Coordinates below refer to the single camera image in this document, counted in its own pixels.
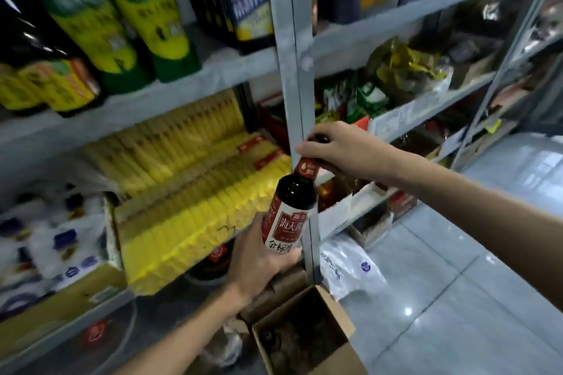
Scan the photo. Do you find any flat brown cardboard box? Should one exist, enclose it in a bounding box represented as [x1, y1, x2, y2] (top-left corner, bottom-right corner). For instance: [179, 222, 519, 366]
[0, 262, 129, 363]

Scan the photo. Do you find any person's left hand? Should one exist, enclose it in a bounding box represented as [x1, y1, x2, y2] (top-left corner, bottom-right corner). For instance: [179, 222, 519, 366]
[224, 211, 304, 301]

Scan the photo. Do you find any stack of yellow noodle packets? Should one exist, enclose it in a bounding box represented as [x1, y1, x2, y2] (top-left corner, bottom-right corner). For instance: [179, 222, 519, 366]
[83, 89, 294, 296]

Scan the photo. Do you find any pile of white blue-label packets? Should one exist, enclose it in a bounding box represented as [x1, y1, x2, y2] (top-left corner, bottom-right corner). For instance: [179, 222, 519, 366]
[0, 183, 116, 316]

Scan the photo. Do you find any green yellow oil bottle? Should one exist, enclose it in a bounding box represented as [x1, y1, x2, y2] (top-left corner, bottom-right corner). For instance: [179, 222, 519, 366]
[90, 0, 204, 83]
[27, 0, 154, 95]

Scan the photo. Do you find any person's right hand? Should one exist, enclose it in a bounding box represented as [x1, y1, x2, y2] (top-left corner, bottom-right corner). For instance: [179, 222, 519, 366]
[295, 121, 400, 187]

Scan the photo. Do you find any grey metal shelf rack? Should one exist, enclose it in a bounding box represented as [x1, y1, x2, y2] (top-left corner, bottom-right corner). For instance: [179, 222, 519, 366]
[288, 0, 563, 252]
[0, 0, 322, 375]

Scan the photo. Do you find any crumpled clear plastic bag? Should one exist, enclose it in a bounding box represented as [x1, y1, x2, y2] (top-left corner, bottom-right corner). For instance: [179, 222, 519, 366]
[203, 324, 244, 369]

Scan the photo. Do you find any open brown cardboard box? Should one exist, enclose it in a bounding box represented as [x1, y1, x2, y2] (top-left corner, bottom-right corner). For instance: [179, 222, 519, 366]
[239, 268, 369, 375]

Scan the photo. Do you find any dark bottle with red label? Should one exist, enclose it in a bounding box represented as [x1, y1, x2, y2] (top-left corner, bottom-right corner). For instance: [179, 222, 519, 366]
[184, 242, 235, 287]

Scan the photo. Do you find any amber sauce bottle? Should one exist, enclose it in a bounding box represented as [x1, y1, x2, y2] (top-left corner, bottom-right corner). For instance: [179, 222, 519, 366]
[318, 179, 348, 214]

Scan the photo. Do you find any cardboard box of noodles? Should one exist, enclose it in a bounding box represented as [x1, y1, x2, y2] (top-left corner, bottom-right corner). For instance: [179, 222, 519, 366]
[102, 131, 294, 297]

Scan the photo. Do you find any pile of green snack packets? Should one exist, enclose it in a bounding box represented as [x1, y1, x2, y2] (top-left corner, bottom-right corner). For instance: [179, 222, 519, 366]
[315, 74, 393, 126]

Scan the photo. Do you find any white plastic bag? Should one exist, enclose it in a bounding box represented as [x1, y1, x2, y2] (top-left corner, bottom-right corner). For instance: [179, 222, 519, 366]
[319, 234, 389, 301]

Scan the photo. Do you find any red cap bottle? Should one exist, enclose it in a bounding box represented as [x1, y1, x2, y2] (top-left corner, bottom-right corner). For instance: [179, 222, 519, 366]
[79, 319, 111, 350]

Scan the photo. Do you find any person's left forearm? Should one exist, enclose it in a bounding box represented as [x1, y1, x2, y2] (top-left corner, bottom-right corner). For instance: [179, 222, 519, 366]
[111, 284, 248, 375]

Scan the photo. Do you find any dark bottle with yellow label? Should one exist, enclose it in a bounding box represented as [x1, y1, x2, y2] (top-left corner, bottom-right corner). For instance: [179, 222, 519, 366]
[0, 0, 105, 118]
[0, 60, 45, 117]

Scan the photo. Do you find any person's right forearm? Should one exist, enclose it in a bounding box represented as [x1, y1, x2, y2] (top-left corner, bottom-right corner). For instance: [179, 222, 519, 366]
[387, 151, 563, 323]

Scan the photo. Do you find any white cardboard tray box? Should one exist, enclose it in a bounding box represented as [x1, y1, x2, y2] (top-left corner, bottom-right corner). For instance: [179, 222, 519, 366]
[367, 74, 455, 143]

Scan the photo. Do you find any pile of yellow-green bags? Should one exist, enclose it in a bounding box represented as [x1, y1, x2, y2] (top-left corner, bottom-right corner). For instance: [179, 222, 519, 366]
[367, 36, 451, 96]

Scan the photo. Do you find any dark soy sauce bottle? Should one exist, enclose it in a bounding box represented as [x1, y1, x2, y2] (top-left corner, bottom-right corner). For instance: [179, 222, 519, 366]
[261, 135, 331, 255]

